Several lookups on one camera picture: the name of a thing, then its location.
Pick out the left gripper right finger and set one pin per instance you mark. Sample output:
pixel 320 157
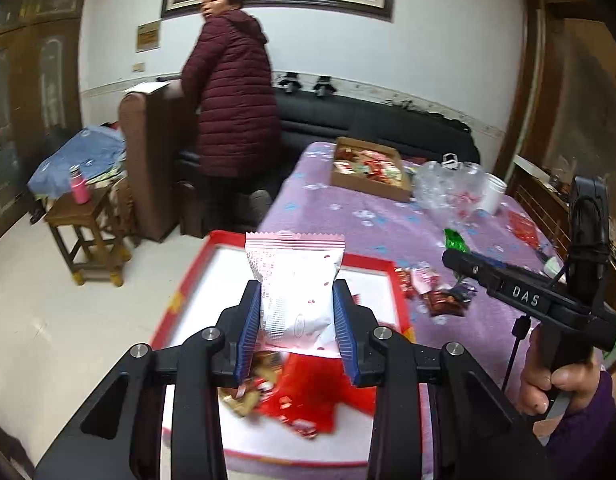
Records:
pixel 477 433

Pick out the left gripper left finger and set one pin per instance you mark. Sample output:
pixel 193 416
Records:
pixel 116 433

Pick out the dark chocolate snack packet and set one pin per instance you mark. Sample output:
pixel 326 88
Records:
pixel 446 302

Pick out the green candy wrapper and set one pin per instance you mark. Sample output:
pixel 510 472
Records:
pixel 454 240

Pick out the large red snack bag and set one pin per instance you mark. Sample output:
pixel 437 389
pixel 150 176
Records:
pixel 307 392

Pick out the white red snack packet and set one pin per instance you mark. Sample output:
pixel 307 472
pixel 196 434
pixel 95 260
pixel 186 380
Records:
pixel 296 272

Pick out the purple sleeve forearm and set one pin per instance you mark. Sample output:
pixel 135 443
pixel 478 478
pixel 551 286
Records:
pixel 577 434

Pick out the right hand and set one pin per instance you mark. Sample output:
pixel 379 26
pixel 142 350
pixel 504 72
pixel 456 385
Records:
pixel 581 380

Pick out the red packet on table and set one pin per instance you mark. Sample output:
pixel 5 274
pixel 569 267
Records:
pixel 524 229

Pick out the purple floral tablecloth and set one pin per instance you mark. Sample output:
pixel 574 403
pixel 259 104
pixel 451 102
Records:
pixel 405 234

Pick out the white plastic cup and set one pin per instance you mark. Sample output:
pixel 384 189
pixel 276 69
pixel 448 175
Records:
pixel 493 191

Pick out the red shallow gift box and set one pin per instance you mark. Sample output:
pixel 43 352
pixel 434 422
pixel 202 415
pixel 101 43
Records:
pixel 216 281

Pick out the clear plastic bag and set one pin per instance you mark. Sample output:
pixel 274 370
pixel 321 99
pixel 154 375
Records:
pixel 449 191

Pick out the small wooden stool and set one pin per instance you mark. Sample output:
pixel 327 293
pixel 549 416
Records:
pixel 89 237

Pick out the brown cardboard snack tray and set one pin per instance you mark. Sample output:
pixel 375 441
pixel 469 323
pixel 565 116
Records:
pixel 369 168

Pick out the pink water bottle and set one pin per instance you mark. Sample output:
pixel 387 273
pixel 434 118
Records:
pixel 78 185

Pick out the blue cloth pile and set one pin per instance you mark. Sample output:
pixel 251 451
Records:
pixel 97 151

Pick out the brown armchair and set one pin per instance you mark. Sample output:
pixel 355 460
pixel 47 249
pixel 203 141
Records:
pixel 159 128

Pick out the black leather sofa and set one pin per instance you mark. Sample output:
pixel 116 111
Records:
pixel 305 119

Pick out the woman in maroon jacket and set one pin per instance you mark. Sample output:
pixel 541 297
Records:
pixel 228 81

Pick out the wooden glass-door cabinet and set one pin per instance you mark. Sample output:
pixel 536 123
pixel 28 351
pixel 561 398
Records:
pixel 39 93

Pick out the small framed wall certificate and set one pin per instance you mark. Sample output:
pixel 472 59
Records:
pixel 148 36

